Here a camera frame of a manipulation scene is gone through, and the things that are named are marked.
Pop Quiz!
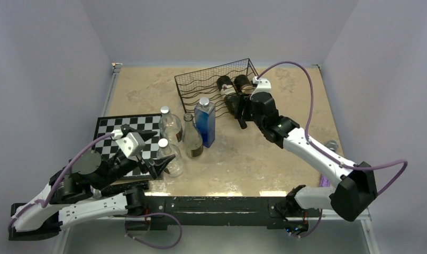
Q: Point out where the dark wine bottle white label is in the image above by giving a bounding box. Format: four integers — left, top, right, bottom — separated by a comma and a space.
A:
216, 75, 239, 116

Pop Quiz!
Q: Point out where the green wine bottle silver neck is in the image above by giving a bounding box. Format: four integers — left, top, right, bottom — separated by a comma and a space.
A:
234, 75, 255, 95

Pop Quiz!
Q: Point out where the blue square glass bottle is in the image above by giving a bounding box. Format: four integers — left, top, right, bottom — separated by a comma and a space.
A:
194, 97, 215, 148

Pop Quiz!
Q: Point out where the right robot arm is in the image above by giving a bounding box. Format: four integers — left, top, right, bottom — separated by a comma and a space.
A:
147, 92, 377, 221

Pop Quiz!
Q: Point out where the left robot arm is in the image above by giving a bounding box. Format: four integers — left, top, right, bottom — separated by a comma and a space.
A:
8, 124, 176, 241

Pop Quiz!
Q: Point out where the clear round bottle white cap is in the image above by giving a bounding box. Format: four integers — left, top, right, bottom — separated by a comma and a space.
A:
156, 138, 185, 178

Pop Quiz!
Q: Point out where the clear bottle silver cap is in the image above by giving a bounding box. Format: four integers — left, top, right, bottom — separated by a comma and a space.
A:
158, 106, 183, 146

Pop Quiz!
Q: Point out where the clear wine bottle dark label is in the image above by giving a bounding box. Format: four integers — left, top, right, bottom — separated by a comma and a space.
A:
183, 113, 204, 158

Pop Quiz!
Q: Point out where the black white checkerboard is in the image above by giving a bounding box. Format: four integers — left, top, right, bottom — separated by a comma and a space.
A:
92, 113, 161, 161

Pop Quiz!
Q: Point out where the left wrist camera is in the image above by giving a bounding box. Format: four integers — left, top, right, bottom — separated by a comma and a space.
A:
111, 129, 146, 161

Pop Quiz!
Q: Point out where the black wire wine rack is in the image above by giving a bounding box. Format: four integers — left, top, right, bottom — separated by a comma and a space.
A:
174, 58, 261, 123

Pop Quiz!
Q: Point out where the purple cable loop under table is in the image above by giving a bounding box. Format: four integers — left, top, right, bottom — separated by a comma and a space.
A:
124, 212, 183, 250

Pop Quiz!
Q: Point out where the black table front rail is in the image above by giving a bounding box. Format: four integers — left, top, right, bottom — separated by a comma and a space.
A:
64, 195, 368, 231

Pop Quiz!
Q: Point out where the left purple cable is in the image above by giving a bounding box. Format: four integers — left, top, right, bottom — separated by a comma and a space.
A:
8, 131, 116, 232

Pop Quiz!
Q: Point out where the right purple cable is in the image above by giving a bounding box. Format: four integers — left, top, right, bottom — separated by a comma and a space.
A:
257, 61, 408, 197

